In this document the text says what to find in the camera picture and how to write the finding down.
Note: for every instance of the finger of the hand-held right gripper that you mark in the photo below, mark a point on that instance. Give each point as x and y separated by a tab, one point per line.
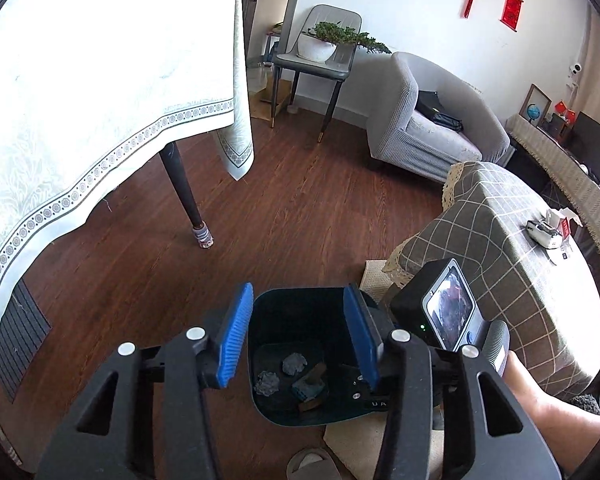
350	392

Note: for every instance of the dark trash bin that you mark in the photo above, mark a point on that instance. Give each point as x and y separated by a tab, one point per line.
280	310

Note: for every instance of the white paper ball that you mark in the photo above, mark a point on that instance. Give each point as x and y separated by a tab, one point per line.
294	362
267	384

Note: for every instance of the striped table leg sock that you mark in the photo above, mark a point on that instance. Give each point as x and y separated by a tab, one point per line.
203	237

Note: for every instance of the grey slipper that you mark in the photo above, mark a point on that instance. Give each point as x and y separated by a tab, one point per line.
312	464

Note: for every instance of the small blue globe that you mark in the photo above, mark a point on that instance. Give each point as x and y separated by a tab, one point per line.
533	112

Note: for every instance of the table with white cloth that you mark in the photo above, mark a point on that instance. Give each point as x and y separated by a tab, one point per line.
105	60

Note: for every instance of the black ribbed floor mat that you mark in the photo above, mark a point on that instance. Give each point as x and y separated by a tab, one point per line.
20	330

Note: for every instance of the potted plant in white pot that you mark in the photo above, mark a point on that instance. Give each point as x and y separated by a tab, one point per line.
315	50

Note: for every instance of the grey chair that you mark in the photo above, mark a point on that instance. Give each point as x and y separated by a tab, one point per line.
340	65

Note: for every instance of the dark picture frame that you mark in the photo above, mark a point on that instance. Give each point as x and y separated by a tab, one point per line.
542	95

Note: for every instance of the black bag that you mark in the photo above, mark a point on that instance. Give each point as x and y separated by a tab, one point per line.
445	121

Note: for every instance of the dark table leg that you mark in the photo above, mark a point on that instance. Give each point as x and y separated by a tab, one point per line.
182	185

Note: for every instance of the cardboard box on floor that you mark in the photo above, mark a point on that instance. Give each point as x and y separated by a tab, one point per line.
275	105

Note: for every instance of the small red flags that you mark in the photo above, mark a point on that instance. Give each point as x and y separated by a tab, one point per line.
562	109

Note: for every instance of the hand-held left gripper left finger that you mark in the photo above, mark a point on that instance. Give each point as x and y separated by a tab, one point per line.
235	340

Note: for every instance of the black monitor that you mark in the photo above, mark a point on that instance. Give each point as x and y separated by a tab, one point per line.
595	145

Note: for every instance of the grey armchair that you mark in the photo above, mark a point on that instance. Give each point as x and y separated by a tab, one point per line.
395	125

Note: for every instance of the white security camera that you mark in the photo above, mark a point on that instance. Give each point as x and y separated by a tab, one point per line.
576	72

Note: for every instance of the person's right forearm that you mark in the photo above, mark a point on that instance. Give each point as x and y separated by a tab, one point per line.
545	405

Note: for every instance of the grey checked tablecloth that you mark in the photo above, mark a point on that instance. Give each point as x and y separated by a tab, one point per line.
480	220

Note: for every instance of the red wall scroll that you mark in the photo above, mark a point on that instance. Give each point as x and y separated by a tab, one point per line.
510	9

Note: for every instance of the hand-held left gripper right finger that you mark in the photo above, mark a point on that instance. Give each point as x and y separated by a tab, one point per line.
362	340

